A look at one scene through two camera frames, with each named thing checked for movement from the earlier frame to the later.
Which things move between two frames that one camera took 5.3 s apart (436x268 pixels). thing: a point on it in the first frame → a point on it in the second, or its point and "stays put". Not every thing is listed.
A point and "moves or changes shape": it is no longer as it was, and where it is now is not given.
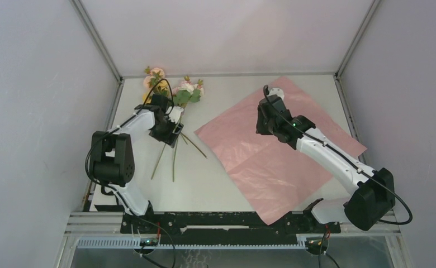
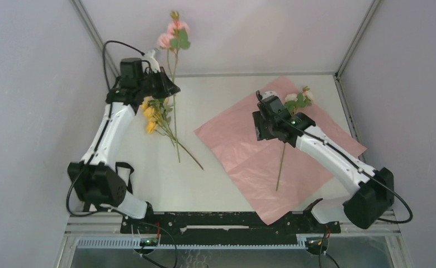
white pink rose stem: (181, 94) → (292, 101)
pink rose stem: (153, 76) moves or changes shape
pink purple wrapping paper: (274, 177) stays put
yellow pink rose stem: (183, 92) moves or changes shape
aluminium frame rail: (241, 74) stays put
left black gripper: (170, 138) → (166, 86)
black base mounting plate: (175, 228) stays put
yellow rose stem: (147, 98) moves or changes shape
